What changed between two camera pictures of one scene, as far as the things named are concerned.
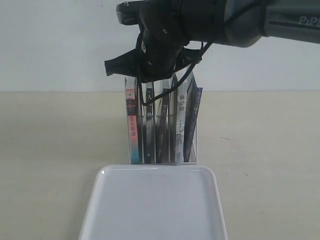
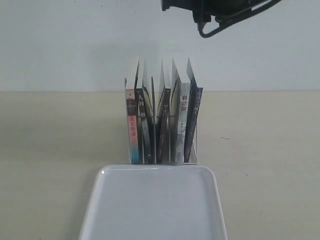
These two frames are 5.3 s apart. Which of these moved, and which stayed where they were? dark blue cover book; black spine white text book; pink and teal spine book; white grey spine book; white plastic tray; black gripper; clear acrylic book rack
Moved: white grey spine book; black spine white text book; black gripper
Stayed: white plastic tray; pink and teal spine book; dark blue cover book; clear acrylic book rack
